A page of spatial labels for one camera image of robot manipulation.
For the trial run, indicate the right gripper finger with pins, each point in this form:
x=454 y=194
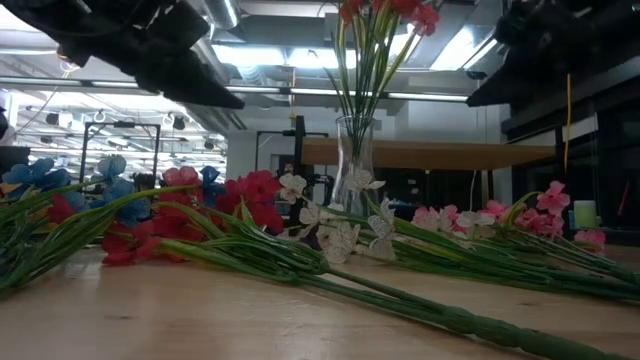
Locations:
x=510 y=90

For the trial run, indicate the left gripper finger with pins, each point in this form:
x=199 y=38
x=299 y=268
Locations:
x=190 y=82

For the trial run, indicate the pink flower bunch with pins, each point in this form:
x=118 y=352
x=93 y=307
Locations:
x=552 y=197

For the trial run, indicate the red flower bunch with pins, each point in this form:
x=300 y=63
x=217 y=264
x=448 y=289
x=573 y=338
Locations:
x=255 y=192

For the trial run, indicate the blue flower bunch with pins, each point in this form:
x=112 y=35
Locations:
x=120 y=210

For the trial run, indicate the yellow flower bunch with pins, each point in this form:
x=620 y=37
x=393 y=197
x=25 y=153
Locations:
x=7 y=189

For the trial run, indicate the clear glass vase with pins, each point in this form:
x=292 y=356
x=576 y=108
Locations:
x=345 y=190

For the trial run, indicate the white flower bunch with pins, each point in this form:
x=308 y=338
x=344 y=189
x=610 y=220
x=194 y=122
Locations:
x=345 y=240

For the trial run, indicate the long ceiling light bar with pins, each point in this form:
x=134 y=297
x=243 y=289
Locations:
x=310 y=91

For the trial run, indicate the green white canister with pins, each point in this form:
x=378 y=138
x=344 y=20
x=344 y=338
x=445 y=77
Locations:
x=585 y=215

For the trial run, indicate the silver air duct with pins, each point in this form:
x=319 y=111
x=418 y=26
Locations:
x=222 y=12

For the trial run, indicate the black metal frame stand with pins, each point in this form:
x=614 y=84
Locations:
x=120 y=124
x=300 y=125

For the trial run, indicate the wooden shelf black frame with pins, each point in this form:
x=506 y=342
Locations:
x=425 y=154

